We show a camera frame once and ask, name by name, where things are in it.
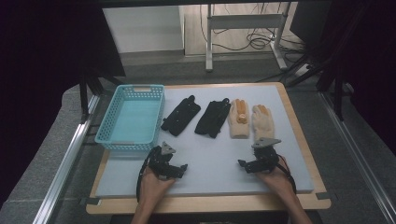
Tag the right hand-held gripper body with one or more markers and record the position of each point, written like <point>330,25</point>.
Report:
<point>264,157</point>

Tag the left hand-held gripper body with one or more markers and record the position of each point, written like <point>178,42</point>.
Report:
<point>160,163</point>

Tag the beige glove with orange fingers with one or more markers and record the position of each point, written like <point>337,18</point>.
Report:
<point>263,124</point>
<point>239,129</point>

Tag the turquoise plastic basket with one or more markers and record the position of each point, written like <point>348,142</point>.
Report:
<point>134,121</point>

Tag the black glove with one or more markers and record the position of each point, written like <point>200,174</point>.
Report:
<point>213,119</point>
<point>180,116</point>

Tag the person's left hand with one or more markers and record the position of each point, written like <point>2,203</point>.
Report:
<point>154,188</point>

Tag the person's right hand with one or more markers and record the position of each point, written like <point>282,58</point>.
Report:
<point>277,180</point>

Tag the pale grey foam mat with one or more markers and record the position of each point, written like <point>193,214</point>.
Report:
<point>214,158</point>

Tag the grey tape piece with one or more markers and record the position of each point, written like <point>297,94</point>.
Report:
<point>325,196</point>
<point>90,201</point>

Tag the white power strip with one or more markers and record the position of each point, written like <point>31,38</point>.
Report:
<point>301,70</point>

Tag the black tripod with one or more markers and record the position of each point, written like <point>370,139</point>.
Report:
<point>90,84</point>
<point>330,74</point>

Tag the white cabinet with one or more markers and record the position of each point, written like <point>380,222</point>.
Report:
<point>143,29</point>

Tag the white metal stand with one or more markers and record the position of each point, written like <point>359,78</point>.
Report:
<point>246,21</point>

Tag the dark curtain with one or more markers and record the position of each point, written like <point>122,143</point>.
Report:
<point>40,62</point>
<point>367,56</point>

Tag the aluminium rail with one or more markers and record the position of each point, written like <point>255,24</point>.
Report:
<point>62,174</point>
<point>361,161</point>

